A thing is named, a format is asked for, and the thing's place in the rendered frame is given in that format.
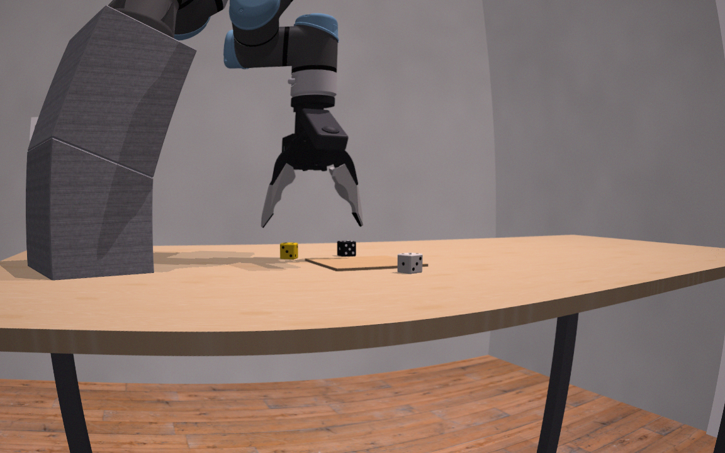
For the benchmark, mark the grey die with black pips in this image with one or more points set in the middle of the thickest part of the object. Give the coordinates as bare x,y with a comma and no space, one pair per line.
409,263

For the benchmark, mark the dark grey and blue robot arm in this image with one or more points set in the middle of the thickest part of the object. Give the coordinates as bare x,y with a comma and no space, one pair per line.
256,40

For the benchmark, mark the brown square mat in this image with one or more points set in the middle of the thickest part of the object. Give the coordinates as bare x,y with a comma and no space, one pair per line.
356,263

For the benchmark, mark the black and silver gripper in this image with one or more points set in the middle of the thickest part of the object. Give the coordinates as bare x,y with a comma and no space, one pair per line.
298,153

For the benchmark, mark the yellow die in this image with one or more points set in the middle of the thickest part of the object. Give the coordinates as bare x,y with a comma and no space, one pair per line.
288,251

